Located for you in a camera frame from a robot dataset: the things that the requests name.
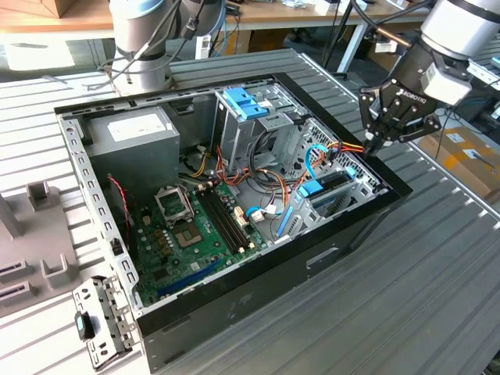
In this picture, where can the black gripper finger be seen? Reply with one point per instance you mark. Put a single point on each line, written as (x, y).
(369, 109)
(422, 131)

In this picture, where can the hard disk blue carrier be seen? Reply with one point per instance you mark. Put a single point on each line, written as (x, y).
(311, 188)

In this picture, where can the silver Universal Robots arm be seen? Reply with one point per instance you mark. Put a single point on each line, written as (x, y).
(461, 27)

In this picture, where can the grey metal disk bay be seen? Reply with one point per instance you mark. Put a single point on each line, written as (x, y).
(363, 191)

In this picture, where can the cardboard box white labels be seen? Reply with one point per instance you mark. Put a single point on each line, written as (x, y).
(465, 168)

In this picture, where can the black electronic box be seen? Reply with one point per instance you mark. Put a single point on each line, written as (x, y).
(482, 111)

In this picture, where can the black stand pole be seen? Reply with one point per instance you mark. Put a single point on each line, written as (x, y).
(336, 43)

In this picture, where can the long wooden desk white legs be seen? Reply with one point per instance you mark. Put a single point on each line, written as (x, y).
(293, 13)

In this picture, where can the blue plastic bay latch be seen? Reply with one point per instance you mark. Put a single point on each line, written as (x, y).
(242, 101)

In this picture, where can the grey metal drive cage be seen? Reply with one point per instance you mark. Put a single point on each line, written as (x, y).
(238, 140)

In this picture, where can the black RAM slot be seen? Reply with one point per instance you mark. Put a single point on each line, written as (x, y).
(232, 215)
(220, 220)

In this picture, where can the black open PC case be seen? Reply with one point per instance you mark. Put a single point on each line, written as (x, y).
(273, 281)

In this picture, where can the CPU socket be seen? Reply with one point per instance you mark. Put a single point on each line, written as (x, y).
(187, 235)

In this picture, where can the grey power supply unit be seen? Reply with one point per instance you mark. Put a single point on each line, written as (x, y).
(133, 156)

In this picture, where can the green motherboard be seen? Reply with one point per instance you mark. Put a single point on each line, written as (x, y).
(179, 265)

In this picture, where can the blue expansion slot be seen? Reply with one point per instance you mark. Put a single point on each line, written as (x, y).
(187, 279)

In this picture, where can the grey parts rack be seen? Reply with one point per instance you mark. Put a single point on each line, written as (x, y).
(39, 242)

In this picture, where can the black latch teal sticker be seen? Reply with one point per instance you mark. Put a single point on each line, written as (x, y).
(81, 326)

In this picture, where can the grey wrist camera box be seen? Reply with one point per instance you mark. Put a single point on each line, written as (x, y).
(445, 84)

